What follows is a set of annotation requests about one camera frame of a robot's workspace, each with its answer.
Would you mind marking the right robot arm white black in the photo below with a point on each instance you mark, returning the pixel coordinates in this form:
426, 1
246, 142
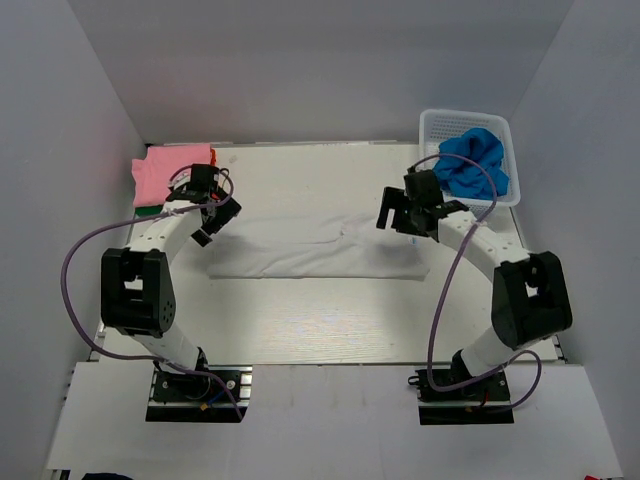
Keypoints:
529, 300

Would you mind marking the green folded t shirt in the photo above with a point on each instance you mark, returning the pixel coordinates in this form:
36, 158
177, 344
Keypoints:
148, 211

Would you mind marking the white t shirt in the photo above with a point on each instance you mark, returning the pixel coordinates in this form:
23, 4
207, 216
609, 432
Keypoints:
324, 246

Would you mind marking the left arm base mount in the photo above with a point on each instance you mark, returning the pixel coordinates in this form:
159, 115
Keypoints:
178, 398

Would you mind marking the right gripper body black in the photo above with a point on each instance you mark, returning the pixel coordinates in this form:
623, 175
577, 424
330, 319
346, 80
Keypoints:
413, 208

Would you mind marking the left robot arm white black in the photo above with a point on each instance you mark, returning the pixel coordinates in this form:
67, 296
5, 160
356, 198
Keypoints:
137, 292

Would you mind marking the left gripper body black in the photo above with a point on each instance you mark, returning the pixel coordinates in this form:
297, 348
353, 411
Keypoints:
225, 212

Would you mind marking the blue t shirt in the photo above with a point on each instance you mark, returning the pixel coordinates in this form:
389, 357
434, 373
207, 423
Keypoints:
470, 166

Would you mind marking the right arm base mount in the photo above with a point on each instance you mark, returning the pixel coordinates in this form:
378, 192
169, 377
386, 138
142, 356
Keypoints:
487, 402

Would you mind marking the pink folded t shirt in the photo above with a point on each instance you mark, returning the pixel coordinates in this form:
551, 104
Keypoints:
153, 173

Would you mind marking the white plastic basket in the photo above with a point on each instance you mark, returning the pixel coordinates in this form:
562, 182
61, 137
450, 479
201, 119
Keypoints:
439, 125

